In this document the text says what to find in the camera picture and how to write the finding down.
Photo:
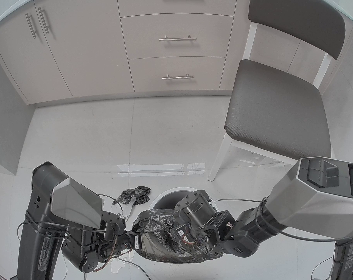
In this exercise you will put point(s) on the beige cabinet with drawers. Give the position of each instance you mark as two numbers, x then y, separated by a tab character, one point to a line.
86	54

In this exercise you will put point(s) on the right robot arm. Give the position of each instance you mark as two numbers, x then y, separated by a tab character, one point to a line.
310	200

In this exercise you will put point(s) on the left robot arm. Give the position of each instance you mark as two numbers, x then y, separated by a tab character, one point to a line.
74	200

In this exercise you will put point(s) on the black plastic bag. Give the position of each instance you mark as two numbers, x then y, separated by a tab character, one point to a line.
156	223

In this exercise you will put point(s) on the white trash bin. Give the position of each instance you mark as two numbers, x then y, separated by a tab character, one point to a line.
164	198

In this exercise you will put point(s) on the black plastic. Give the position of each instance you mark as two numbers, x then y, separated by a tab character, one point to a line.
138	195

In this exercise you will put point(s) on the grey padded white chair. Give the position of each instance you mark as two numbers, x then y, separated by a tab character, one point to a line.
275	106

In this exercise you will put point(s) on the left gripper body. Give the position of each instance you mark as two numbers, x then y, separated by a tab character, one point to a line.
136	241

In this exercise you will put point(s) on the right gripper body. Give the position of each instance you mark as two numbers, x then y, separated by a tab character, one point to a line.
180	234

